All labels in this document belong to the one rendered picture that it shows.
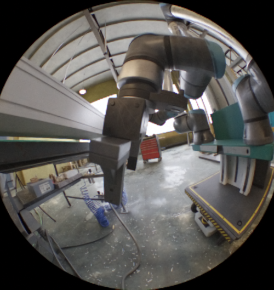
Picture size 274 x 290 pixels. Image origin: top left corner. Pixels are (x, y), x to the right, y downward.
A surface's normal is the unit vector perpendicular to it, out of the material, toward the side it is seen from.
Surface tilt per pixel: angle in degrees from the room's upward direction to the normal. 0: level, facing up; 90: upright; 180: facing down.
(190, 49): 124
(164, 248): 0
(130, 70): 91
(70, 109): 90
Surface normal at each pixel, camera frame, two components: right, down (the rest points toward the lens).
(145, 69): 0.07, 0.20
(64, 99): 0.97, -0.22
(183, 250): -0.22, -0.97
